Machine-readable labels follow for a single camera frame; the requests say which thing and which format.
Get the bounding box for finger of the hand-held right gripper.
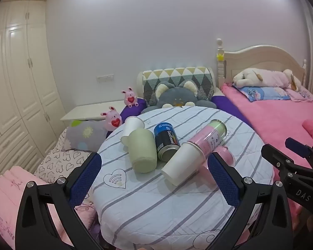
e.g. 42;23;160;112
261;143;313;174
285;137;313;171

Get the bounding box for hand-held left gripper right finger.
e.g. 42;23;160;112
208;152;294;250

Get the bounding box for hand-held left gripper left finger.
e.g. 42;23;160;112
15;151;103;250

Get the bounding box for white paper cup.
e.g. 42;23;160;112
121;116;145;145
161;140;207;186

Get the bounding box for pale green cup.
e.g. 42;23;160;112
127;129;157;174

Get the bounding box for small pink bottle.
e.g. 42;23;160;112
211;146;235;168

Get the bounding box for heart patterned white cloth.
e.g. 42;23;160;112
33;127;95;186

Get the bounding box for pink bed sheet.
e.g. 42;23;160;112
221;83;313;214

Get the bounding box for grey flower pillow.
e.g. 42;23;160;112
63;119;109;153

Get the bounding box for pink and green can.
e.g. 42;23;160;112
189;119;227;162

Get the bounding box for pink printed pillow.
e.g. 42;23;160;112
284;86;313;103

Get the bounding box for blue cartoon pillow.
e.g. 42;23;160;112
236;85;292;102

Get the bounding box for pink plush rabbit toy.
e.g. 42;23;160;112
120;86;139;108
101;106;122;131

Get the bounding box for white side table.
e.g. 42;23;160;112
60;100;129;122

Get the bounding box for blue and black can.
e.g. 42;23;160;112
154;122;181;161

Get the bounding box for striped round table cloth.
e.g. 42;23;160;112
90;106;275;250

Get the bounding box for white and pink plush dog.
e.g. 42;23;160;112
232;67;302;92

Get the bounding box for purple cloth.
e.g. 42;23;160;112
119;95;252;127

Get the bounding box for folded pink blanket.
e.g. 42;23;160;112
0;165;69;250

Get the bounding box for cream bed headboard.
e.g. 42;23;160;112
215;38;307;89

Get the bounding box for grey plush cat toy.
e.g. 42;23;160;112
140;80;217;114

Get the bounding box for white curtain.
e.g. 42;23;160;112
293;0;313;103

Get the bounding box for triangle patterned cushion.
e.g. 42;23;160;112
137;67;216;107

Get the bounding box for cream wardrobe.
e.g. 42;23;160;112
0;0;66;179

